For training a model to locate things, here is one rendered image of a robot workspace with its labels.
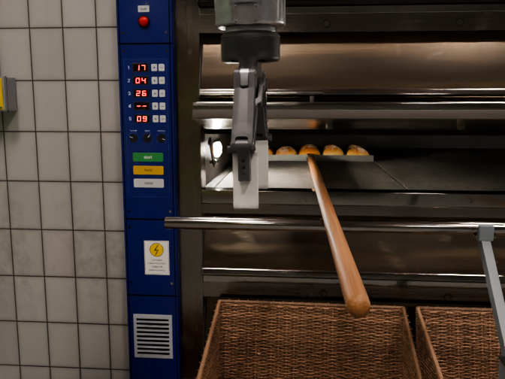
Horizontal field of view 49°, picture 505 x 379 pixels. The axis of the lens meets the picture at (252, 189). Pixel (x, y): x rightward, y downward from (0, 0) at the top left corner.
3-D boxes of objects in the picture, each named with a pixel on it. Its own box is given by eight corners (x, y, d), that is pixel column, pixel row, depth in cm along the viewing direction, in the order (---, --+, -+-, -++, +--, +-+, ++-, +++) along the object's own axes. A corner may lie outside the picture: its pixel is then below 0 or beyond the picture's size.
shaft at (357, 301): (371, 321, 67) (372, 297, 67) (346, 320, 67) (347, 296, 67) (314, 162, 236) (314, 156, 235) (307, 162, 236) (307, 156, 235)
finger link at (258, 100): (265, 83, 71) (264, 75, 70) (261, 156, 65) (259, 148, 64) (235, 83, 71) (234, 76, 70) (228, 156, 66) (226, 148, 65)
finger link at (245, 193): (258, 150, 66) (257, 151, 66) (258, 207, 68) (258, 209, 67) (233, 150, 67) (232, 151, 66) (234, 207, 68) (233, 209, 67)
